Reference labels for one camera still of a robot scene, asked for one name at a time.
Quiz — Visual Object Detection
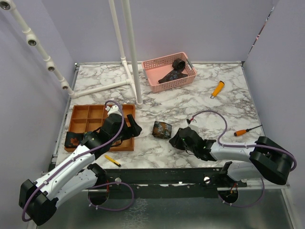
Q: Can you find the brown grey floral tie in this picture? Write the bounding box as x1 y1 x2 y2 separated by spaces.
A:
152 121 172 139

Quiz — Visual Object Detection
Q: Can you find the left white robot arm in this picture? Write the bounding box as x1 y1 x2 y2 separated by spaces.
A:
19 112 142 226

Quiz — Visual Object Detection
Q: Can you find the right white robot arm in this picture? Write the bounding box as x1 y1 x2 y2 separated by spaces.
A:
169 127 296 187

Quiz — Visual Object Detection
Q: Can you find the navy yellow-flower rolled tie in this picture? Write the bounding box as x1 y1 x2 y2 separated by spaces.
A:
83 131 96 142

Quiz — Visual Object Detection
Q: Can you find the wooden compartment tray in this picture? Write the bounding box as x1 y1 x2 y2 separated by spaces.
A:
64 104 135 153

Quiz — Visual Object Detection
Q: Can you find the black orange-flower rolled tie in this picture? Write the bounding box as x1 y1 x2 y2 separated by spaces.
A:
64 131 84 148

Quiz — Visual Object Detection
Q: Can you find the pink perforated plastic basket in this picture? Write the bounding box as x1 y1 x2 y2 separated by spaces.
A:
142 52 197 93

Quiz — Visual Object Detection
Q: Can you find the dark blue-flowered tie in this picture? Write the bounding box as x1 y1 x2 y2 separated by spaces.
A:
158 58 188 83

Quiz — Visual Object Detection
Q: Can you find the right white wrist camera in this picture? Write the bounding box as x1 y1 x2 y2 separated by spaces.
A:
186 119 199 132

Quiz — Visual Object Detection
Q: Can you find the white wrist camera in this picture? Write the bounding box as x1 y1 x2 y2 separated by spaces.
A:
186 119 199 132
105 105 122 116

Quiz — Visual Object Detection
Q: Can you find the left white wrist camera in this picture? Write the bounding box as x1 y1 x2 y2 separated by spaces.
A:
105 105 122 116

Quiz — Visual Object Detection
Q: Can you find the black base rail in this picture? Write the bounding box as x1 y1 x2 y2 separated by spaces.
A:
88 163 246 202

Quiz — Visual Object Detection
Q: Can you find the orange handled screwdriver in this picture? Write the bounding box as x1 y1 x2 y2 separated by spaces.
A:
234 125 262 136

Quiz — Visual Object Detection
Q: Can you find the white PVC pipe frame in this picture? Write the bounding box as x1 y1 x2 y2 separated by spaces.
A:
0 0 143 105

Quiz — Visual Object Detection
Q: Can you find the yellow handled utility knife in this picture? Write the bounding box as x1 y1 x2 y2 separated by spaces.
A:
210 81 225 99

